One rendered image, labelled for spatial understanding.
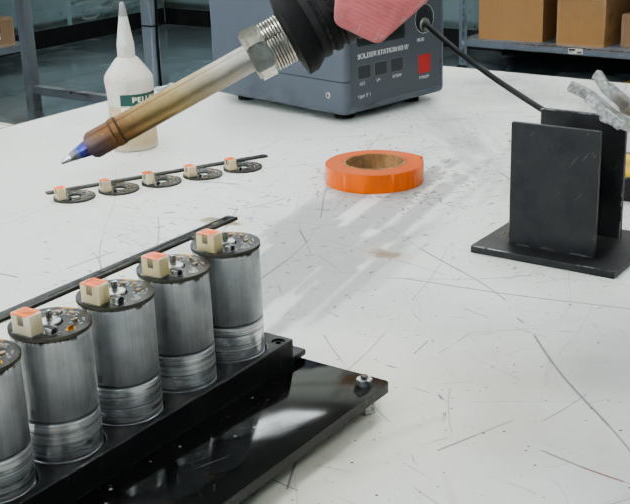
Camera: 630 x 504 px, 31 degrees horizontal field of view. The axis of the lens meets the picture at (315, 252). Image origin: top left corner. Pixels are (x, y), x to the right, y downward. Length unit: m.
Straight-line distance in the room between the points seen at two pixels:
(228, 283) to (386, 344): 0.10
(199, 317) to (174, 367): 0.02
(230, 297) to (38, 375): 0.09
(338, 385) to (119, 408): 0.09
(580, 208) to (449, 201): 0.12
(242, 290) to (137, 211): 0.27
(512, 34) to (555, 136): 4.43
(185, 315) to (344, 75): 0.48
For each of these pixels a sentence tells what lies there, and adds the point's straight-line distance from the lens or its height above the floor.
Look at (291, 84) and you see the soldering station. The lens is 0.88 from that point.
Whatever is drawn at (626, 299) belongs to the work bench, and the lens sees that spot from 0.53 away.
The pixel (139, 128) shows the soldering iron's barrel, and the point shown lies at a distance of 0.33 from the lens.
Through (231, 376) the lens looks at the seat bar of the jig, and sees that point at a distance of 0.41.
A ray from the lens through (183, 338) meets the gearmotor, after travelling 0.39.
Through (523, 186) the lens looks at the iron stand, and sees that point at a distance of 0.57.
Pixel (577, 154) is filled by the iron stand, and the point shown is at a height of 0.80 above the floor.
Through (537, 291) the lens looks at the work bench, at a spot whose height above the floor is 0.75.
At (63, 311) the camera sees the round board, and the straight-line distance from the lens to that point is 0.36.
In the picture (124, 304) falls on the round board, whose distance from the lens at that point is 0.36.
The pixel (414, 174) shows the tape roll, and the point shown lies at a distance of 0.69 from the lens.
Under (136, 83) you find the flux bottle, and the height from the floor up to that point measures 0.80.
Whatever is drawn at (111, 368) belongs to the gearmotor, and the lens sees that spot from 0.37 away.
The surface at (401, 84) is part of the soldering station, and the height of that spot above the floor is 0.77.
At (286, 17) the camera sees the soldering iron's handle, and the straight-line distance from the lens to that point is 0.32.
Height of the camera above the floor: 0.95
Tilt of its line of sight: 20 degrees down
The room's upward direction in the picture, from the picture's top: 2 degrees counter-clockwise
